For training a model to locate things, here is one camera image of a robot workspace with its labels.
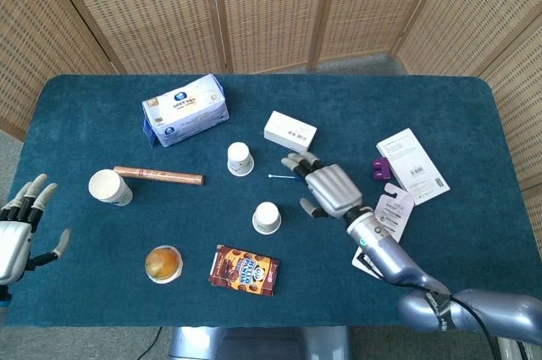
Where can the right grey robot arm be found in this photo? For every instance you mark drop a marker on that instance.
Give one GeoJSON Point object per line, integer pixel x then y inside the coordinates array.
{"type": "Point", "coordinates": [381, 250]}

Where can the brown copper tube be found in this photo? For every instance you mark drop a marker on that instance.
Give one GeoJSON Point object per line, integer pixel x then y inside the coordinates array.
{"type": "Point", "coordinates": [161, 175]}

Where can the purple plastic block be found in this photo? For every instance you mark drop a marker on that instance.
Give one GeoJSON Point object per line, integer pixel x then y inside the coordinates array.
{"type": "Point", "coordinates": [381, 170]}

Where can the white paper cup green print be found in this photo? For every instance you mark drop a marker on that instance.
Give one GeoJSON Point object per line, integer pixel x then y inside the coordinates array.
{"type": "Point", "coordinates": [106, 185]}
{"type": "Point", "coordinates": [267, 216]}
{"type": "Point", "coordinates": [239, 158]}

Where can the white device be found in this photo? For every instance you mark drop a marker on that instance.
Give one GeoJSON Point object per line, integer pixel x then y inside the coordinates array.
{"type": "Point", "coordinates": [518, 349]}

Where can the small white carton box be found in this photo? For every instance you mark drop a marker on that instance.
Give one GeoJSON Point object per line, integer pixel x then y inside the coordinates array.
{"type": "Point", "coordinates": [290, 129]}

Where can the blue table cloth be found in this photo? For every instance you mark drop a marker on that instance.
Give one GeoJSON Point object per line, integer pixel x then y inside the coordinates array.
{"type": "Point", "coordinates": [190, 224]}

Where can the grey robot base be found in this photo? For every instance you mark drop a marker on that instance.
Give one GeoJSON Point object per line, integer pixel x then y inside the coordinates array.
{"type": "Point", "coordinates": [254, 345]}

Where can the lavender blister card pack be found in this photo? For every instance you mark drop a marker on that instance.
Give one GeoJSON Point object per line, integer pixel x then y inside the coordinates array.
{"type": "Point", "coordinates": [398, 207]}

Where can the white blue tissue pack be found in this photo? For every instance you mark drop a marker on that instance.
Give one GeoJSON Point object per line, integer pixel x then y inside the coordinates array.
{"type": "Point", "coordinates": [186, 110]}

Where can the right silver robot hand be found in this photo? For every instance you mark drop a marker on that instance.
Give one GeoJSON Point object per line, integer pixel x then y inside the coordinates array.
{"type": "Point", "coordinates": [334, 190]}

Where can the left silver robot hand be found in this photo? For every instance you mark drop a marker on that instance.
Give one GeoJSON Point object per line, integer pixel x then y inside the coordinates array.
{"type": "Point", "coordinates": [12, 241]}

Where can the orange jelly cup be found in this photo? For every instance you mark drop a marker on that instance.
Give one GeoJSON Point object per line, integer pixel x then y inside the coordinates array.
{"type": "Point", "coordinates": [164, 264]}

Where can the bamboo folding screen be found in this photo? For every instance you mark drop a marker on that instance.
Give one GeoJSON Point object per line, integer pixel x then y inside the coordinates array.
{"type": "Point", "coordinates": [271, 8]}

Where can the flat white barcode box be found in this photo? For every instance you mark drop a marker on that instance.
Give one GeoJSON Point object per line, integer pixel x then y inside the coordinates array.
{"type": "Point", "coordinates": [406, 156]}

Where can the brown Hello Panda box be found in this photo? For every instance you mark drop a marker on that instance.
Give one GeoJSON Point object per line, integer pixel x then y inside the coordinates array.
{"type": "Point", "coordinates": [243, 271]}

